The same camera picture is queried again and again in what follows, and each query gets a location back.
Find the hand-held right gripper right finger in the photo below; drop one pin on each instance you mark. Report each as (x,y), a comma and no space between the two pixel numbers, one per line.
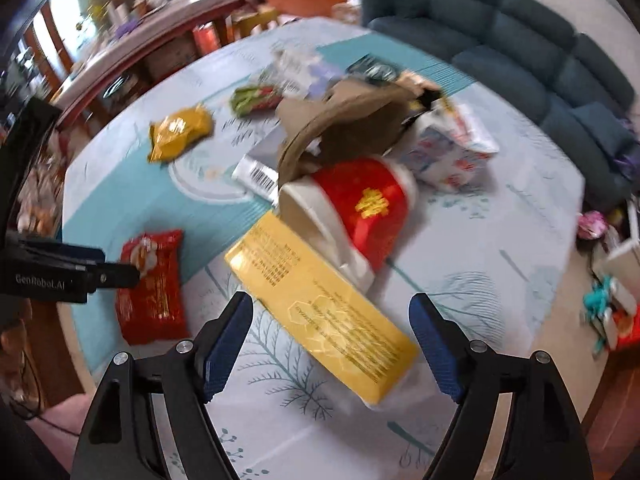
(435,355)

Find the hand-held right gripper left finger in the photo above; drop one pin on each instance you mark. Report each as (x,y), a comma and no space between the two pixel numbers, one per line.
(230,340)

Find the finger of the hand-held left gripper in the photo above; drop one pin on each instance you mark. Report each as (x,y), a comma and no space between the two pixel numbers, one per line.
(117,276)

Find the red snack packet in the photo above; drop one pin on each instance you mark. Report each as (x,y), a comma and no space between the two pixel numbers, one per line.
(155,305)

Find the yellow box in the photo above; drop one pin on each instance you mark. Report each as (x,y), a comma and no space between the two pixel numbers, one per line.
(320,305)

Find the yellow snack packet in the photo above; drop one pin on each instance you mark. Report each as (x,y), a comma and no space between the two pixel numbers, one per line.
(180,130)

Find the red paper cup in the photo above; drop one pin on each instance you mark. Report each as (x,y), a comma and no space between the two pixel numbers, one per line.
(370,200)

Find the brown paper bag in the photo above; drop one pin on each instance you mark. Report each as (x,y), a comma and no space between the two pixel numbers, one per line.
(350,125)

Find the white barcode packet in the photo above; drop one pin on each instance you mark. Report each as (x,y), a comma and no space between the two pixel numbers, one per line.
(255,175)

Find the teal toy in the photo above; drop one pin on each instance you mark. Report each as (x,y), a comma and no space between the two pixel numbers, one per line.
(600,300)

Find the white tissue packet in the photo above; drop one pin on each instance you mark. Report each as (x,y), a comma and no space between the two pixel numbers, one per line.
(450,155)

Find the pink toy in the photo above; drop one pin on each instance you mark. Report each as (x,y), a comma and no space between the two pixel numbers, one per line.
(592,225)

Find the wooden sideboard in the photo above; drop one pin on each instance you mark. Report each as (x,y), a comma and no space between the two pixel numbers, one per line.
(100,70)

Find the green snack packet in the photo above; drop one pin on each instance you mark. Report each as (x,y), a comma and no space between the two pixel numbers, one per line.
(252,100)

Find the red canister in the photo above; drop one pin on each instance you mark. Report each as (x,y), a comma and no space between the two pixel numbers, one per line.
(206,37)

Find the wooden chair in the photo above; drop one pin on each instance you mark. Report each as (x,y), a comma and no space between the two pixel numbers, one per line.
(255,20)

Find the dark packet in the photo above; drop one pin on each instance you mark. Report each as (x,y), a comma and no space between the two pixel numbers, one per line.
(372,67)

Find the dark blue sofa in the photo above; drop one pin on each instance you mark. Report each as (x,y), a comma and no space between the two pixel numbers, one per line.
(525,50)

